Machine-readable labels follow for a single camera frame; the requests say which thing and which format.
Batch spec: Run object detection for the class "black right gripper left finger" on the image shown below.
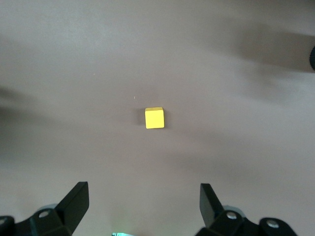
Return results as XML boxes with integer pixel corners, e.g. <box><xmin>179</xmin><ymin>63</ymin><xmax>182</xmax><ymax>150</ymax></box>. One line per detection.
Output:
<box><xmin>14</xmin><ymin>181</ymin><xmax>90</xmax><ymax>236</ymax></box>

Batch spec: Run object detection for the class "black foam cylinder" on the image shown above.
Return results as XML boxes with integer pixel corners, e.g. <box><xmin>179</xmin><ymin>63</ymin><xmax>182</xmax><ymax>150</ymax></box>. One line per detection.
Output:
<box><xmin>308</xmin><ymin>45</ymin><xmax>315</xmax><ymax>72</ymax></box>

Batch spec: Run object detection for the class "yellow cube block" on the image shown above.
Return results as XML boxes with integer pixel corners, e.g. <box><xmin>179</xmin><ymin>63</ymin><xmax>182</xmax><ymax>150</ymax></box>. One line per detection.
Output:
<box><xmin>144</xmin><ymin>107</ymin><xmax>165</xmax><ymax>130</ymax></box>

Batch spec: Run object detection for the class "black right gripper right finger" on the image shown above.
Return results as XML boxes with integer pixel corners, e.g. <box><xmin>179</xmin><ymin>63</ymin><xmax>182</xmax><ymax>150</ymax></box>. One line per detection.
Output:
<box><xmin>195</xmin><ymin>183</ymin><xmax>259</xmax><ymax>236</ymax></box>

